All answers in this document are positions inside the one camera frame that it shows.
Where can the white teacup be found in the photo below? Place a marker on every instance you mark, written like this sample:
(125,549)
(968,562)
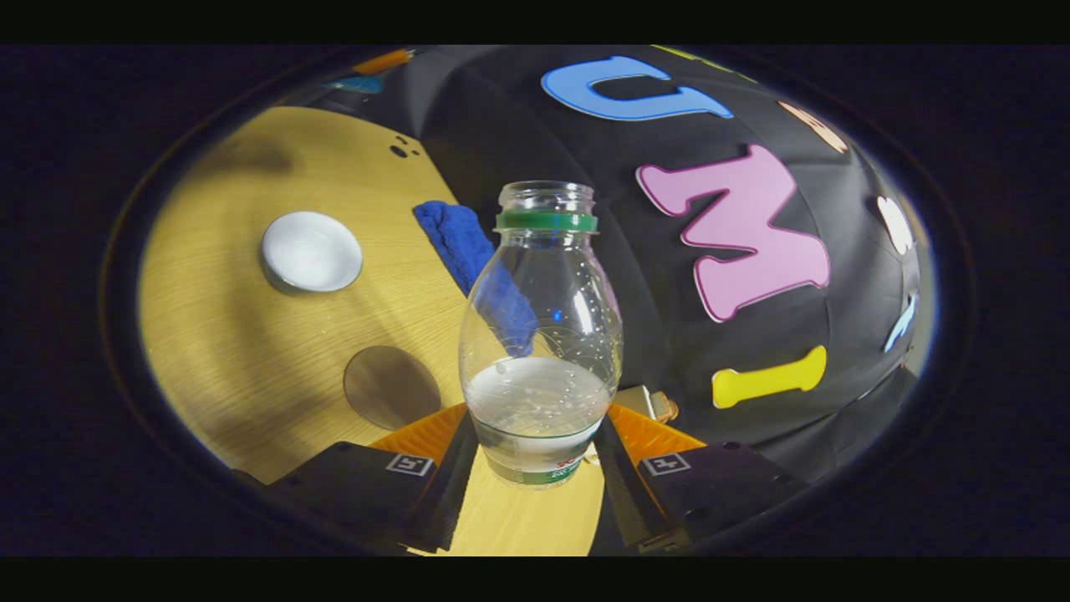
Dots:
(311,251)

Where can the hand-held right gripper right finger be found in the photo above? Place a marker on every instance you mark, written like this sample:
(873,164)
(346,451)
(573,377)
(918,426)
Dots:
(623,493)

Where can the toast slice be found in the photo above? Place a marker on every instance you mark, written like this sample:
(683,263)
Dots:
(666,407)

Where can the round brown coaster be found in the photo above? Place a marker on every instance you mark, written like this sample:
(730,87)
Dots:
(389,389)

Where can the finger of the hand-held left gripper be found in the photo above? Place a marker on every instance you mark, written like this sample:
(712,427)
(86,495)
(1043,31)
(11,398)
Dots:
(383,61)

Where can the black backdrop cloth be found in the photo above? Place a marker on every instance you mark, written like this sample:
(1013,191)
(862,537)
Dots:
(652,351)

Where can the clear plastic water bottle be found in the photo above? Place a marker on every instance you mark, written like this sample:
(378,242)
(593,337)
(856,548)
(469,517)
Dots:
(539,401)

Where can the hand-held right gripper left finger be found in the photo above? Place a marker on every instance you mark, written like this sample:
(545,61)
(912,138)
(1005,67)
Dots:
(443,493)

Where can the blue towel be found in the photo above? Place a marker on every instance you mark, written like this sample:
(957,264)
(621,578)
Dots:
(456,238)

